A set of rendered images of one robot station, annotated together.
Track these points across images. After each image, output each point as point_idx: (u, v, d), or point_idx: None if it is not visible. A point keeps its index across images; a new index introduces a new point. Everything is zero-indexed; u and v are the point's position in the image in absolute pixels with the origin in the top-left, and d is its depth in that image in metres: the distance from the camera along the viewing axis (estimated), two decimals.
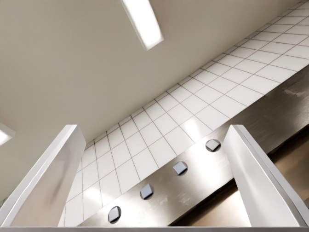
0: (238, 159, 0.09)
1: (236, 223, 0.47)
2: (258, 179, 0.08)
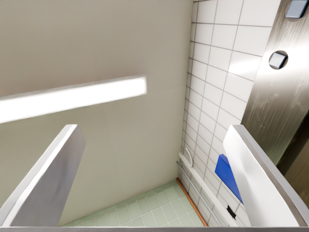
0: (238, 159, 0.09)
1: None
2: (258, 179, 0.08)
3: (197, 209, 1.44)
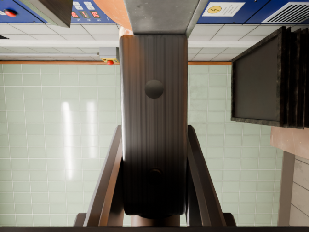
0: None
1: None
2: (189, 179, 0.08)
3: (20, 61, 1.22)
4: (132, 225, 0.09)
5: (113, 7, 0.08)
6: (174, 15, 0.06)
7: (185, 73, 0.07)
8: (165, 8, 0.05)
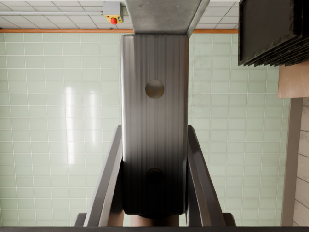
0: None
1: None
2: (189, 179, 0.08)
3: (22, 29, 1.21)
4: (131, 224, 0.09)
5: None
6: (175, 15, 0.06)
7: (186, 73, 0.07)
8: (167, 7, 0.05)
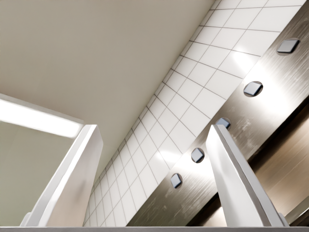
0: (217, 159, 0.09)
1: None
2: (232, 179, 0.08)
3: None
4: None
5: None
6: None
7: None
8: None
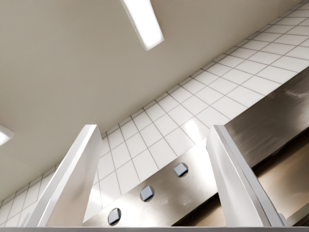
0: (217, 159, 0.09)
1: None
2: (232, 179, 0.08)
3: None
4: None
5: None
6: None
7: None
8: None
